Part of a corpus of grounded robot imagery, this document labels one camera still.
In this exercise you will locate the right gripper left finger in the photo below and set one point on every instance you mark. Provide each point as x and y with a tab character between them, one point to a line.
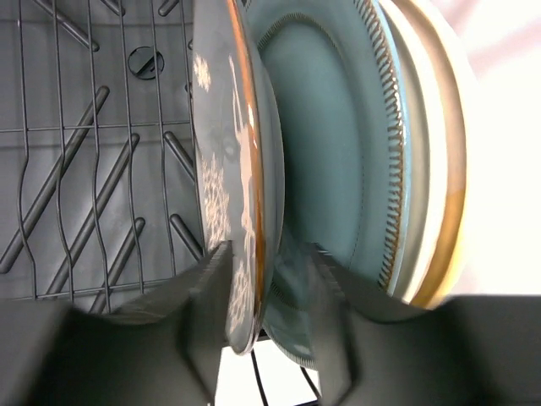
162	348

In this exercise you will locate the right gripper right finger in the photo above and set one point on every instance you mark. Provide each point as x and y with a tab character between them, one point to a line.
372	349

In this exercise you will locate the blue-grey ceramic plate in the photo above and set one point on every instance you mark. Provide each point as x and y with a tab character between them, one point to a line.
336	77

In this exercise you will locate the grey reindeer plate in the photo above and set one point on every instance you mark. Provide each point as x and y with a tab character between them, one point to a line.
239	159

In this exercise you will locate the cream and yellow plate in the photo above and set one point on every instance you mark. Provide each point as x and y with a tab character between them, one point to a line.
458	92

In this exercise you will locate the pale green plate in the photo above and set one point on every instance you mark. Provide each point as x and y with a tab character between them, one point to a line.
429	162

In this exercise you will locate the black wire dish rack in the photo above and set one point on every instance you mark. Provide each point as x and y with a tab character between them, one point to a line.
97	194

